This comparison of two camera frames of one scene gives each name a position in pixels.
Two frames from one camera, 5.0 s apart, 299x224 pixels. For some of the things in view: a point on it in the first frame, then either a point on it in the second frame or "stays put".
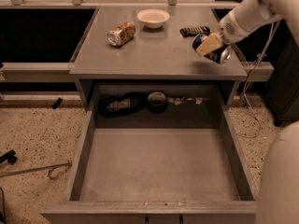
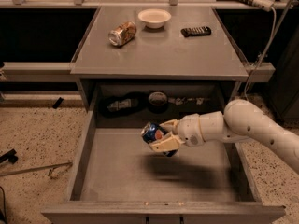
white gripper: (234, 28) → (191, 130)
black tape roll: (156, 102) stays put
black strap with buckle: (116, 105) stays put
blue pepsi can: (220, 55) → (151, 132)
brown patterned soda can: (122, 35) stays put
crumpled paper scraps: (180, 100) stays put
